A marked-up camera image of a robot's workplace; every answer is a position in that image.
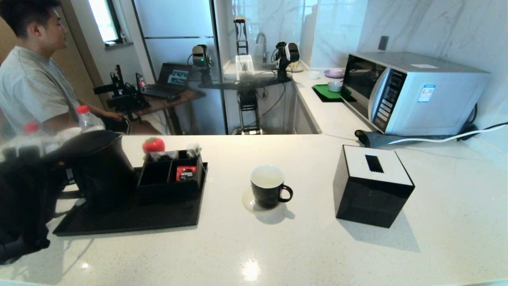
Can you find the small grey bowl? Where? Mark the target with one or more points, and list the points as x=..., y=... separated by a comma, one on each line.
x=334, y=86

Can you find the black rectangular serving tray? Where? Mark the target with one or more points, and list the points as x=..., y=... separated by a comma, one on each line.
x=139, y=218

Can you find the dark wall socket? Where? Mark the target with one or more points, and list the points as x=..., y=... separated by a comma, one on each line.
x=383, y=43

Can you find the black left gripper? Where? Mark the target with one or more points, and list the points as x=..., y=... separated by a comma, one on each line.
x=55, y=171

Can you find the round translucent coaster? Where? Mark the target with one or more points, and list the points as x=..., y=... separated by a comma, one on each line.
x=247, y=203

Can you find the window with dark frame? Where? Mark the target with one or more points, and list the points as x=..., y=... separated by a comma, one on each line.
x=104, y=20

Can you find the small yellow cup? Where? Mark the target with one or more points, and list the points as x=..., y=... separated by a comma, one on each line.
x=295, y=66

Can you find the black compartment organizer box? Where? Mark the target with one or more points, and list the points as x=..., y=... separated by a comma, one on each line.
x=166, y=191

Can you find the person in grey t-shirt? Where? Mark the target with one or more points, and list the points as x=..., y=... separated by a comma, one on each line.
x=35, y=87

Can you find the black laptop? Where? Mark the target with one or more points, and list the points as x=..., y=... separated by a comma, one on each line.
x=174, y=77

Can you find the chrome kitchen faucet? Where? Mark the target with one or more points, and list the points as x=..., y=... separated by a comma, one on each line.
x=262, y=39

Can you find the black mug white inside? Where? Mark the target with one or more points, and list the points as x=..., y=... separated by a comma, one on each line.
x=266, y=196

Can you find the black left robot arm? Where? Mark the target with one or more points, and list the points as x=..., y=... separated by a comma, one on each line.
x=24, y=198

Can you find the small white bowl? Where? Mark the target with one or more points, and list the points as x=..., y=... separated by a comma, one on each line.
x=313, y=74

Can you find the black upright frame device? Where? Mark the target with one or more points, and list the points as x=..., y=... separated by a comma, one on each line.
x=240, y=37

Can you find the black tissue box white lid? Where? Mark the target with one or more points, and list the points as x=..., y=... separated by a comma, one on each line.
x=369, y=202

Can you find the white tea bag packet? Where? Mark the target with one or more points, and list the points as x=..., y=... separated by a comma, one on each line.
x=162, y=155

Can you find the white kitchen cabinet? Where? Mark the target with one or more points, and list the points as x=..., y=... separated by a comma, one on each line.
x=303, y=119

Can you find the green plastic tray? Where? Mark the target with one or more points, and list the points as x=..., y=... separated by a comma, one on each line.
x=322, y=92

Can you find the silver refrigerator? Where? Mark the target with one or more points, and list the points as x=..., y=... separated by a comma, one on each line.
x=178, y=24

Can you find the silver microwave oven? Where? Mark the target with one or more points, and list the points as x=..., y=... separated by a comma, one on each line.
x=436, y=103

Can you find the clear wrapped packet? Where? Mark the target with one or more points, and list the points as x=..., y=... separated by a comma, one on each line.
x=194, y=151

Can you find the red coffee sachet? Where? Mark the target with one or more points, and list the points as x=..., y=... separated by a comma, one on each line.
x=185, y=174

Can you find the clear water bottle red cap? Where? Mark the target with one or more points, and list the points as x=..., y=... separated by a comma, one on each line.
x=31, y=128
x=89, y=121

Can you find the black electric kettle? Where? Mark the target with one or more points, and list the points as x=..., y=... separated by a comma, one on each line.
x=99, y=171

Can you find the black teleoperation rig stand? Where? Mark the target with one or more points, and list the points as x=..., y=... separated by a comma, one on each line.
x=248, y=105

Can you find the red tomato-shaped timer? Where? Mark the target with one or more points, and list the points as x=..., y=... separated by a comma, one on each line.
x=153, y=145

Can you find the black handheld teleoperation rig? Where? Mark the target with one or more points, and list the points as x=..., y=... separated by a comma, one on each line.
x=123, y=95

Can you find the purple plate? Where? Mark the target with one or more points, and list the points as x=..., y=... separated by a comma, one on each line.
x=334, y=73

